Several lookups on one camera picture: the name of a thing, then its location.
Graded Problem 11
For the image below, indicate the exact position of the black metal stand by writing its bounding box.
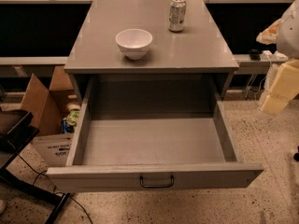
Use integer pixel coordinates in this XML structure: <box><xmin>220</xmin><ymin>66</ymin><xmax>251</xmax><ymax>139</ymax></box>
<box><xmin>0</xmin><ymin>109</ymin><xmax>72</xmax><ymax>224</ymax></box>

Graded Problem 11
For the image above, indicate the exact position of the silver soda can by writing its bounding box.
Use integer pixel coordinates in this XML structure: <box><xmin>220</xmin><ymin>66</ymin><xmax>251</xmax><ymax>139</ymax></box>
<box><xmin>169</xmin><ymin>0</ymin><xmax>186</xmax><ymax>32</ymax></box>

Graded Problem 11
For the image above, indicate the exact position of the white hanging cable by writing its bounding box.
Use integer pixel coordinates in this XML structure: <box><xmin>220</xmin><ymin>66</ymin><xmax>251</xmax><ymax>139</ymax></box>
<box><xmin>253</xmin><ymin>59</ymin><xmax>272</xmax><ymax>105</ymax></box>

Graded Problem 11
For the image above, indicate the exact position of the blue item in box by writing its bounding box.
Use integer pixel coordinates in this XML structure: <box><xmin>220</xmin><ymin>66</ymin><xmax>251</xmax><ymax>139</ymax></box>
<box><xmin>61</xmin><ymin>119</ymin><xmax>74</xmax><ymax>133</ymax></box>

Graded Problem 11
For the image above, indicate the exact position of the black floor cable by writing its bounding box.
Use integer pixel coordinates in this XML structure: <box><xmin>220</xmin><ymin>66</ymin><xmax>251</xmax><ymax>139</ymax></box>
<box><xmin>17</xmin><ymin>152</ymin><xmax>94</xmax><ymax>224</ymax></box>

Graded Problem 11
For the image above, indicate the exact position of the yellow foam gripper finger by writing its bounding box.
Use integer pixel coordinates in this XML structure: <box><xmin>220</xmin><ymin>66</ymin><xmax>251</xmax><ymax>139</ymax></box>
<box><xmin>260</xmin><ymin>60</ymin><xmax>299</xmax><ymax>115</ymax></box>
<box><xmin>256</xmin><ymin>20</ymin><xmax>280</xmax><ymax>45</ymax></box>

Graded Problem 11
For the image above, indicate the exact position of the white power strip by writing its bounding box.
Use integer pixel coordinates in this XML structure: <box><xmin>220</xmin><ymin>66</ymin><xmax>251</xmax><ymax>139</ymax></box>
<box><xmin>262</xmin><ymin>50</ymin><xmax>288</xmax><ymax>60</ymax></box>

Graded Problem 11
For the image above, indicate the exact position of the grey top drawer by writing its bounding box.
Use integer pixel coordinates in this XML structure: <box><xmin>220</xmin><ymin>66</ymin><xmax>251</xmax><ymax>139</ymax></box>
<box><xmin>48</xmin><ymin>75</ymin><xmax>263</xmax><ymax>192</ymax></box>

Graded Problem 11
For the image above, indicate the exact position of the black power adapter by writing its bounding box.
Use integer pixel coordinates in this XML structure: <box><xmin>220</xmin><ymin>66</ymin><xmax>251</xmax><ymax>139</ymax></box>
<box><xmin>249</xmin><ymin>49</ymin><xmax>261</xmax><ymax>61</ymax></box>

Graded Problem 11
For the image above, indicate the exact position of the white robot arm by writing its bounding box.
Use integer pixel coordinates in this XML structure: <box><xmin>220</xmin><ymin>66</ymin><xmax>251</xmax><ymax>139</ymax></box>
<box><xmin>256</xmin><ymin>0</ymin><xmax>299</xmax><ymax>115</ymax></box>

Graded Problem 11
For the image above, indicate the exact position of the white ceramic bowl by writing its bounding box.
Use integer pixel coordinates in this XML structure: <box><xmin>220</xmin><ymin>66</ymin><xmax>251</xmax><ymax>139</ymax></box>
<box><xmin>115</xmin><ymin>29</ymin><xmax>153</xmax><ymax>60</ymax></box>

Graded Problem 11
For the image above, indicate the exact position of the grey drawer cabinet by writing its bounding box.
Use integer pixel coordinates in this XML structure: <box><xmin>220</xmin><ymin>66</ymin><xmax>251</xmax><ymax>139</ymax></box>
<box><xmin>64</xmin><ymin>0</ymin><xmax>238</xmax><ymax>107</ymax></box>

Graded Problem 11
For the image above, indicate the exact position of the brown cardboard box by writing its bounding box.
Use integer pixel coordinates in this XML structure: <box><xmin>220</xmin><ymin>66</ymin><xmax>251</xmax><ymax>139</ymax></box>
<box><xmin>21</xmin><ymin>66</ymin><xmax>78</xmax><ymax>167</ymax></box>

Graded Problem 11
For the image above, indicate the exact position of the green toy in box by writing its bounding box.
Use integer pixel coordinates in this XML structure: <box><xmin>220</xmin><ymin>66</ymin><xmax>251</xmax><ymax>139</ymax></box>
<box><xmin>64</xmin><ymin>102</ymin><xmax>80</xmax><ymax>127</ymax></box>

